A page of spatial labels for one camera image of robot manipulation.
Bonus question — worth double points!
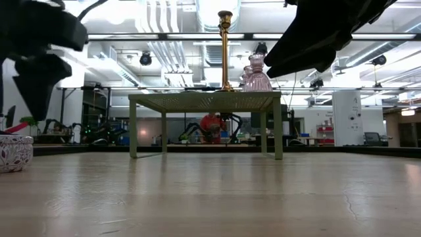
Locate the white pillar cabinet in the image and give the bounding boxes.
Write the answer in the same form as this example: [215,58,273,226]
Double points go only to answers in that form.
[332,90,364,146]

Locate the person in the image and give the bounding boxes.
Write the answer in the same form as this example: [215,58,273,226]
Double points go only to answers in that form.
[199,113,228,145]

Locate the green potted plant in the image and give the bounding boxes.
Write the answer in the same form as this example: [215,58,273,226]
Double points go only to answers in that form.
[19,115,39,128]

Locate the pink ribbed glass candle holder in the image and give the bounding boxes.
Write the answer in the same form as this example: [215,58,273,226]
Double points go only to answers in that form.
[243,53,274,93]
[242,65,253,84]

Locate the black table edge rail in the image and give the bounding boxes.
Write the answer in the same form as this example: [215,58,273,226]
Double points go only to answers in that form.
[32,144,421,159]

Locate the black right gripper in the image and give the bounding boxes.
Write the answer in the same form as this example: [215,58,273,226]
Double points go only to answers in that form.
[264,0,399,79]

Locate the black overhead frame beam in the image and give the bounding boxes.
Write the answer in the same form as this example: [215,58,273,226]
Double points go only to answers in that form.
[87,32,421,42]

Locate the silver ceiling air duct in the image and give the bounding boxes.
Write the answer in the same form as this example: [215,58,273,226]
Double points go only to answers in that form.
[196,0,241,32]

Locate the black computer monitor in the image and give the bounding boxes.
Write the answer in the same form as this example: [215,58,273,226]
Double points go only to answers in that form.
[5,105,16,129]

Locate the grey office chair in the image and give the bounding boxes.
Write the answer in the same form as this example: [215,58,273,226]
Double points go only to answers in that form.
[364,131,382,147]

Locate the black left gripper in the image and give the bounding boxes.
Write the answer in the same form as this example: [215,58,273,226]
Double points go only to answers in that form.
[0,0,89,122]

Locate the tallest brass candlestick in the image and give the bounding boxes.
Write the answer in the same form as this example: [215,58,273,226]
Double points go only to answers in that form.
[216,9,236,93]

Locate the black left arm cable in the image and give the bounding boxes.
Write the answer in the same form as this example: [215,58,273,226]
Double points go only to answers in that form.
[77,0,109,21]

